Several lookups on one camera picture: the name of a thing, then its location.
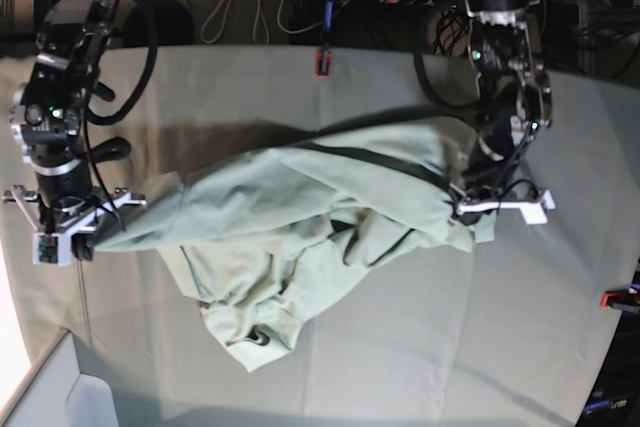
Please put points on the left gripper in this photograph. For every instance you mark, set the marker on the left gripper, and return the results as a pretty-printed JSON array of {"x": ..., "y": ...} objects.
[{"x": 471, "y": 212}]

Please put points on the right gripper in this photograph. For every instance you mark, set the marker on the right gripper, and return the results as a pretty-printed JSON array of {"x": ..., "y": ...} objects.
[{"x": 71, "y": 215}]

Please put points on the light green polo t-shirt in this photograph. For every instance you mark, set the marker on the light green polo t-shirt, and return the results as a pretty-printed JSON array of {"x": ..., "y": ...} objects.
[{"x": 269, "y": 239}]

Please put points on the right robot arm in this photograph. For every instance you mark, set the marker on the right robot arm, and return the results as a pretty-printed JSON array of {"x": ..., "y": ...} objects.
[{"x": 50, "y": 116}]

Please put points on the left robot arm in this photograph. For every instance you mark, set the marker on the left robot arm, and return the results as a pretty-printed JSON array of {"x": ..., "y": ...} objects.
[{"x": 513, "y": 104}]

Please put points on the grey-green table cloth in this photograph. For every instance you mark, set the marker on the grey-green table cloth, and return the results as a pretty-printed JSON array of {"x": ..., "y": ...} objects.
[{"x": 512, "y": 334}]

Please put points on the white plastic bin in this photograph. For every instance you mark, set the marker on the white plastic bin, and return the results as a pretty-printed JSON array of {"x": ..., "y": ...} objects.
[{"x": 56, "y": 393}]

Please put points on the red clamp at right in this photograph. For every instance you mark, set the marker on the red clamp at right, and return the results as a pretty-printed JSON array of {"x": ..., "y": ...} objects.
[{"x": 624, "y": 300}]

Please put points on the red clamp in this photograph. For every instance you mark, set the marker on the red clamp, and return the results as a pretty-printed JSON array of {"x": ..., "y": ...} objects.
[
  {"x": 624, "y": 300},
  {"x": 323, "y": 59}
]

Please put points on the red clamp at centre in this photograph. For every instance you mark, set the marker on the red clamp at centre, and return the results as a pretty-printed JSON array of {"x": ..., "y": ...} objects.
[{"x": 323, "y": 59}]

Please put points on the black round stool base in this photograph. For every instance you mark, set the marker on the black round stool base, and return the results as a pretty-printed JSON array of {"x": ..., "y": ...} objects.
[{"x": 173, "y": 20}]

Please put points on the blue clamp at bottom right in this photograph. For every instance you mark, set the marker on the blue clamp at bottom right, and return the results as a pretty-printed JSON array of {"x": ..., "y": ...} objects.
[{"x": 604, "y": 405}]

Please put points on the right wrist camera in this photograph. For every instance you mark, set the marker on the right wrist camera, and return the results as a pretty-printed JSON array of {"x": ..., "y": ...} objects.
[{"x": 53, "y": 249}]

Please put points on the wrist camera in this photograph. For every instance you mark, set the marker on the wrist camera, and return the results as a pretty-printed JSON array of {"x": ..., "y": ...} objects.
[
  {"x": 53, "y": 249},
  {"x": 535, "y": 211}
]

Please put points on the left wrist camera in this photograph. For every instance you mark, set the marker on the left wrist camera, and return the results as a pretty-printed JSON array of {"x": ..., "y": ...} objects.
[{"x": 535, "y": 211}]

